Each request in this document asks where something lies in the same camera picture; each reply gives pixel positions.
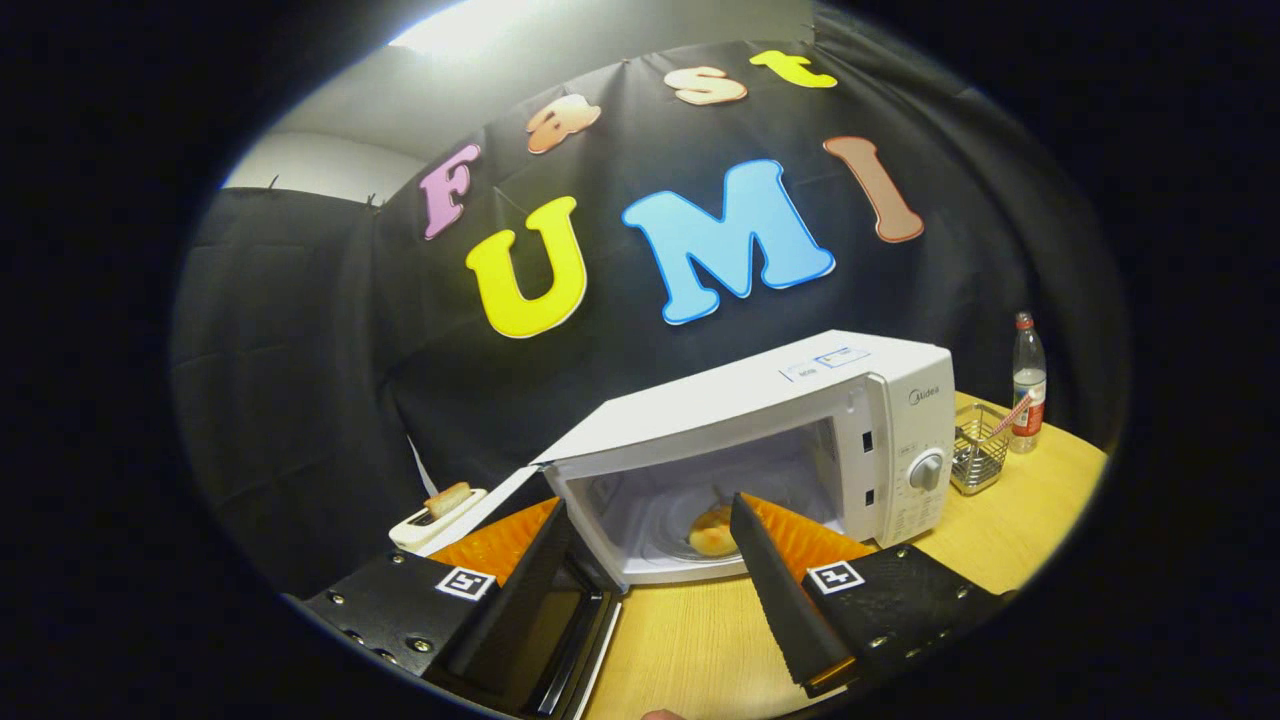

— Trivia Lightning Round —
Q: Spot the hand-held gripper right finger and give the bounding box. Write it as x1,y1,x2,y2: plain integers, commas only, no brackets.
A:
728,492,1016,699

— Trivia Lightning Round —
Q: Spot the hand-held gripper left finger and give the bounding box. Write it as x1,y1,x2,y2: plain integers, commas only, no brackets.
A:
290,498,579,701

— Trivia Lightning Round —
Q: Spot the cream toaster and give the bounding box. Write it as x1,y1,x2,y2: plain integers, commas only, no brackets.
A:
388,487,489,554

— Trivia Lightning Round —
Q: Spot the red checked straw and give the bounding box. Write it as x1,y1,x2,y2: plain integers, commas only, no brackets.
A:
985,392,1034,441

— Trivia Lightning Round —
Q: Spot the toast slice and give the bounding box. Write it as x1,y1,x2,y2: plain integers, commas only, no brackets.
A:
424,481,473,519

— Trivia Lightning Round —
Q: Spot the white microwave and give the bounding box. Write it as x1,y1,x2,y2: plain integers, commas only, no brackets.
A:
420,330,956,720

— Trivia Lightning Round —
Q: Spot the round toasted flatbread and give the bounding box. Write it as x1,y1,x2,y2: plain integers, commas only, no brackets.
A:
688,503,743,558

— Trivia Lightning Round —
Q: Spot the clear plastic water bottle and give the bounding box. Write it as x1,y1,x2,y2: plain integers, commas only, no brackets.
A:
1008,311,1048,455

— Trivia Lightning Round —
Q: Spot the wire mesh basket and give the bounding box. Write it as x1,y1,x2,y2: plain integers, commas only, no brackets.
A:
948,402,1011,497

